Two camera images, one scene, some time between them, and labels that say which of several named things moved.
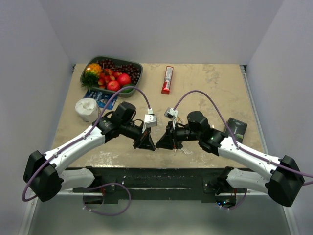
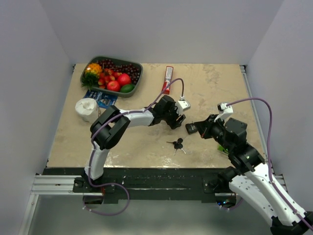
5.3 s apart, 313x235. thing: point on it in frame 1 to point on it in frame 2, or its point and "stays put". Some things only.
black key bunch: x=178 y=146 stays put
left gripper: x=147 y=143 to x=174 y=123
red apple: x=123 y=79 stays put
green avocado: x=126 y=90 stays put
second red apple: x=113 y=85 stays put
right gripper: x=169 y=137 to x=204 y=127
